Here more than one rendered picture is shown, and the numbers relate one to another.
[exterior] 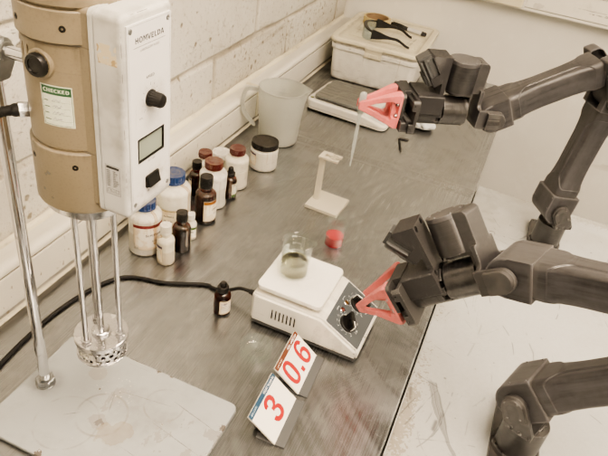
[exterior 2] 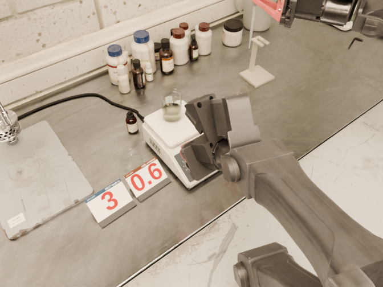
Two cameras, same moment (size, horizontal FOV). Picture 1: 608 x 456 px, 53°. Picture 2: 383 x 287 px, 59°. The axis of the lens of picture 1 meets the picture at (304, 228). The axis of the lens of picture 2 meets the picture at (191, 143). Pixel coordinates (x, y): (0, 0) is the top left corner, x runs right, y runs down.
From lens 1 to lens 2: 0.53 m
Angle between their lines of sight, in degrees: 29
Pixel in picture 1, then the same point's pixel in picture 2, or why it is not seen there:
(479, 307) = (321, 183)
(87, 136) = not seen: outside the picture
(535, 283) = (249, 181)
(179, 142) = (168, 16)
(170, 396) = (63, 171)
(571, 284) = (270, 195)
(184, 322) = (106, 130)
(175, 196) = (138, 50)
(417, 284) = (198, 150)
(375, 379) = (195, 207)
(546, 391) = (257, 275)
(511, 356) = not seen: hidden behind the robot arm
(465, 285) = not seen: hidden behind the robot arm
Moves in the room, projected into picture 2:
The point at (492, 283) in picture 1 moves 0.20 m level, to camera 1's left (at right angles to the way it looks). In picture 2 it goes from (224, 169) to (119, 112)
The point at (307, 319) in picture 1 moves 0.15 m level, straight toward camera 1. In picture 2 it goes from (164, 151) to (118, 193)
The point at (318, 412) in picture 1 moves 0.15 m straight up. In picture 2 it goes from (140, 213) to (131, 173)
